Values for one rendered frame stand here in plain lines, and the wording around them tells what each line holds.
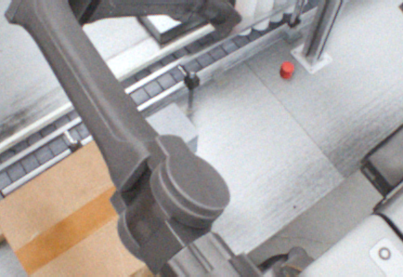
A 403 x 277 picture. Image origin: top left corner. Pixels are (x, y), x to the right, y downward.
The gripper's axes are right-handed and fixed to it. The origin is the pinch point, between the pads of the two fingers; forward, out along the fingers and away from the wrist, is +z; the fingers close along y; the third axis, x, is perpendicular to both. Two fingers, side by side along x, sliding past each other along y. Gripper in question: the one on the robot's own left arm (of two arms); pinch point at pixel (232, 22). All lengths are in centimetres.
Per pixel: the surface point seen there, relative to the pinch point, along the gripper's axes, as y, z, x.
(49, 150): -2, -29, 47
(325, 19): -16.3, 1.3, -17.1
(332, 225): -51, 89, 35
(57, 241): -30, -54, 40
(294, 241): -46, 79, 48
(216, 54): -3.1, -0.2, 8.7
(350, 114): -34.9, 15.5, -4.7
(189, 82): -10.4, -15.9, 14.6
